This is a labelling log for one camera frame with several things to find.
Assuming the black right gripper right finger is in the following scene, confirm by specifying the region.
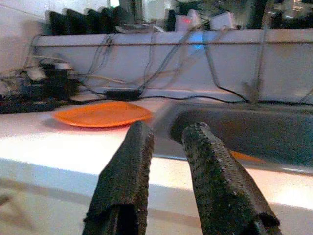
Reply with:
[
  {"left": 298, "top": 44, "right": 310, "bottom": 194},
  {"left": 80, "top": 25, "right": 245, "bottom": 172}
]
[{"left": 182, "top": 123, "right": 281, "bottom": 235}]

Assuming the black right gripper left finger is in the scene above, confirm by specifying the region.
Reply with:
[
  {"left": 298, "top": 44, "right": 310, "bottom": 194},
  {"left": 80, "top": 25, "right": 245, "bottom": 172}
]
[{"left": 82, "top": 121, "right": 155, "bottom": 235}]

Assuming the orange plastic bowl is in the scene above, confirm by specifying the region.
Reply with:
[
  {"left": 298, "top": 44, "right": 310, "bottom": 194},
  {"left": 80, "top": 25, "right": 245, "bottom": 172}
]
[{"left": 229, "top": 150, "right": 267, "bottom": 165}]

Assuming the stainless steel sink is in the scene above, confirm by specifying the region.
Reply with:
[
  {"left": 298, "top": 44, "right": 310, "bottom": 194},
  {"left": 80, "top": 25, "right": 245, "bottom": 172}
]
[{"left": 151, "top": 102, "right": 313, "bottom": 176}]

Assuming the orange plastic plate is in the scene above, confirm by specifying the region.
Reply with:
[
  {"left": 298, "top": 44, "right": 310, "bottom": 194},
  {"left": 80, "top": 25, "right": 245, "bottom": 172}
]
[{"left": 52, "top": 101, "right": 154, "bottom": 129}]

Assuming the black power brick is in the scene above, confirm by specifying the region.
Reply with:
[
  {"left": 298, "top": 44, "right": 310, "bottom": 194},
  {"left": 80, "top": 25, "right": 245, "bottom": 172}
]
[{"left": 105, "top": 88, "right": 140, "bottom": 101}]

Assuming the metal faucet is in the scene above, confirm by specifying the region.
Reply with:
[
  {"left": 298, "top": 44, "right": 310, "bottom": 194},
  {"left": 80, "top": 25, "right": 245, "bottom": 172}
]
[{"left": 242, "top": 24, "right": 269, "bottom": 105}]

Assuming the black power adapter cluster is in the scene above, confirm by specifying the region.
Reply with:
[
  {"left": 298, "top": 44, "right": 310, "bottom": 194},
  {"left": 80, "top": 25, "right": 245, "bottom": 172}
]
[{"left": 22, "top": 61, "right": 80, "bottom": 100}]

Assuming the black ribbed device row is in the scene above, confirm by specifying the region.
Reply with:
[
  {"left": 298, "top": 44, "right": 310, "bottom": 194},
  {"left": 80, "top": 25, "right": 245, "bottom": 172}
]
[{"left": 46, "top": 6, "right": 145, "bottom": 35}]

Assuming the white plug box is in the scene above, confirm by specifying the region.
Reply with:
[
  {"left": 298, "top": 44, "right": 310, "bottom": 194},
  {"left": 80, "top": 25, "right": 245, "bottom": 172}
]
[{"left": 209, "top": 12, "right": 237, "bottom": 30}]

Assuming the white charger red light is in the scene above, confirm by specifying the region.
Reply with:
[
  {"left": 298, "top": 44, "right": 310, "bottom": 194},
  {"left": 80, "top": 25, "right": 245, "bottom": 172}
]
[{"left": 175, "top": 9, "right": 205, "bottom": 32}]

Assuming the black power cable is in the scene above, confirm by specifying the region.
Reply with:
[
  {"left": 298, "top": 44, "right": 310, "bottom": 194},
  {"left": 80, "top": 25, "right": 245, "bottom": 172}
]
[
  {"left": 140, "top": 30, "right": 195, "bottom": 93},
  {"left": 205, "top": 45, "right": 249, "bottom": 103}
]

